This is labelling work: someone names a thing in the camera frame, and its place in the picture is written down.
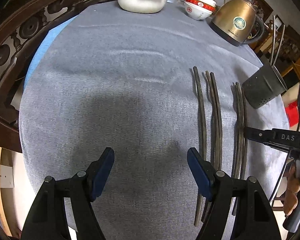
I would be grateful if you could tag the dark chopstick gripper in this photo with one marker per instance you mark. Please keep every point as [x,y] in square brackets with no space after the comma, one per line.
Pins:
[273,42]

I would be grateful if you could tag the dark thin chopstick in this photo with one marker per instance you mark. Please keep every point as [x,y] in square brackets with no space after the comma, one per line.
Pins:
[210,91]

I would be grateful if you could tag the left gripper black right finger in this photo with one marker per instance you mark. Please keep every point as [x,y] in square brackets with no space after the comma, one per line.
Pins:
[254,216]

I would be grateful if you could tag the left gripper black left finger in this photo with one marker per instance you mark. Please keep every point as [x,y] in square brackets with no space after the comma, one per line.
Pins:
[47,218]

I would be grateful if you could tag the person's right hand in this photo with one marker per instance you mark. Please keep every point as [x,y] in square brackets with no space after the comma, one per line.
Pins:
[293,187]

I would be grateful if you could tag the carved dark wooden chair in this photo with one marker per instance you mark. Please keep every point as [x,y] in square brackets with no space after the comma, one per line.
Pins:
[23,26]

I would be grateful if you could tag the gold electric kettle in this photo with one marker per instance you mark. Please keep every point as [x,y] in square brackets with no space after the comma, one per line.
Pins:
[238,23]

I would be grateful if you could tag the grey table cloth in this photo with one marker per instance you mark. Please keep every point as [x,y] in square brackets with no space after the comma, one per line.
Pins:
[112,78]

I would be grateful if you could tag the red white bowl stack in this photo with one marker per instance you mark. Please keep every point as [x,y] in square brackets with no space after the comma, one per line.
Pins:
[199,9]

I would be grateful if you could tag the grey perforated utensil cup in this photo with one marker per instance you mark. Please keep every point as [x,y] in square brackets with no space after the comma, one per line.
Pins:
[264,85]

